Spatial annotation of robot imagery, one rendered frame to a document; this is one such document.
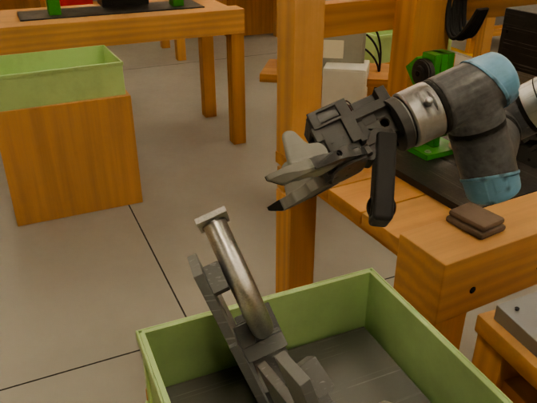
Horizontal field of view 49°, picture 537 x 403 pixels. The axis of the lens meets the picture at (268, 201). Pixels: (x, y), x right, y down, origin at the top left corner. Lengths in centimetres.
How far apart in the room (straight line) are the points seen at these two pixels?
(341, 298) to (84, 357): 149
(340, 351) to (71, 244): 219
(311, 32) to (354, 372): 88
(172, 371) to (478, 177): 55
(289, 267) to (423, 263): 65
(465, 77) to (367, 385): 50
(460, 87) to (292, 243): 107
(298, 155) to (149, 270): 213
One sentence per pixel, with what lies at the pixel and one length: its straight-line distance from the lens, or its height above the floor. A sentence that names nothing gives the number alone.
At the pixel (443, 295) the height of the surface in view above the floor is 83.
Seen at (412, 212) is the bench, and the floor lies 88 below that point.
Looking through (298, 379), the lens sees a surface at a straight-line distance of 55.
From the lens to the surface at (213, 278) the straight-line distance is 70.
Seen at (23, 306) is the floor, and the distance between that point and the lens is 270.
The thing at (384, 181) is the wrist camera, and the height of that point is 123.
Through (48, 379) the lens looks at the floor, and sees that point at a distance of 232.
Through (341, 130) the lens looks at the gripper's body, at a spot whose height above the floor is 128.
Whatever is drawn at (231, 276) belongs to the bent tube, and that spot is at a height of 114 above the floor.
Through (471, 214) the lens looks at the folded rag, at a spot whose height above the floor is 93.
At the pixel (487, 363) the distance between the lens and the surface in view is 120.
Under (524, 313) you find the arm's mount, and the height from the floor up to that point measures 88.
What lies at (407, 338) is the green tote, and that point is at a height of 91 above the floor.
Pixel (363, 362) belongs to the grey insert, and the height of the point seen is 85.
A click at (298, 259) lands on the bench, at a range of 179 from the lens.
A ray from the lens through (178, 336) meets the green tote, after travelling 93.
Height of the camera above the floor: 154
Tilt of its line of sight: 28 degrees down
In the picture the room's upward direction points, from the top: straight up
